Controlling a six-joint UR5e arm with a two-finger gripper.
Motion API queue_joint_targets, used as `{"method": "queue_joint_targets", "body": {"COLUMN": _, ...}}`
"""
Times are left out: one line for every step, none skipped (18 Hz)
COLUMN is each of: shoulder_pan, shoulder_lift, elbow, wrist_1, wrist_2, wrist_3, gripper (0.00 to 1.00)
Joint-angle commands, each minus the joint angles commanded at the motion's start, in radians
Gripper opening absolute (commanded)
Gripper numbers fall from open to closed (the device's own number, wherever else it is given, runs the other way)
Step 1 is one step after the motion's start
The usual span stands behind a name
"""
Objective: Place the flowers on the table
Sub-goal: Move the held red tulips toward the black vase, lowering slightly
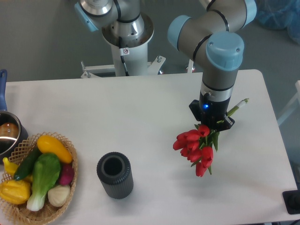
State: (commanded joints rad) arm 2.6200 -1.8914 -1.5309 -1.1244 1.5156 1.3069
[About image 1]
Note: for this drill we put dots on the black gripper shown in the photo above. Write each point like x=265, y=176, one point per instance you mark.
x=211, y=112

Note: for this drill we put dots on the red tulip bouquet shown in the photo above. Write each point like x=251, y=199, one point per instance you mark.
x=198, y=145

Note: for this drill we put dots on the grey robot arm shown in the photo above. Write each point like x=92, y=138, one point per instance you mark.
x=210, y=41

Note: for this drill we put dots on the dark grey ribbed vase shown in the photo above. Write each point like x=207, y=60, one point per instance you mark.
x=115, y=174

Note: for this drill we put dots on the black device at edge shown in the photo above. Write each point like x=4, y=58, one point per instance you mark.
x=292, y=201

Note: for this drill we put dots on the blue plastic bag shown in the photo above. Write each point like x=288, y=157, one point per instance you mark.
x=280, y=15

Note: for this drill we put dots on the red radish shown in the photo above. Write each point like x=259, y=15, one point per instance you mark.
x=66, y=175

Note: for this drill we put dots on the yellow squash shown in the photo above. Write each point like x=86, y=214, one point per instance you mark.
x=50, y=144

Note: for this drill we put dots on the green bok choy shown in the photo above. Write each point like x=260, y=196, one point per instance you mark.
x=46, y=172

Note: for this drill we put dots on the dark green cucumber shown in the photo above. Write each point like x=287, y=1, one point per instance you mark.
x=26, y=166

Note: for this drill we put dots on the small yellow gourd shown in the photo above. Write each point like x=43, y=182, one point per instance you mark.
x=11, y=168

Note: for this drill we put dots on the yellow ribbed pumpkin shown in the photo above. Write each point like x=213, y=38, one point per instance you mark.
x=15, y=192

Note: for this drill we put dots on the woven wicker basket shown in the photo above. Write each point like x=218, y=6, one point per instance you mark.
x=11, y=214

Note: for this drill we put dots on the white frame at right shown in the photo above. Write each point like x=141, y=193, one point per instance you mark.
x=291, y=106

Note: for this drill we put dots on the blue handled saucepan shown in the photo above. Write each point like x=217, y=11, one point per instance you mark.
x=12, y=132

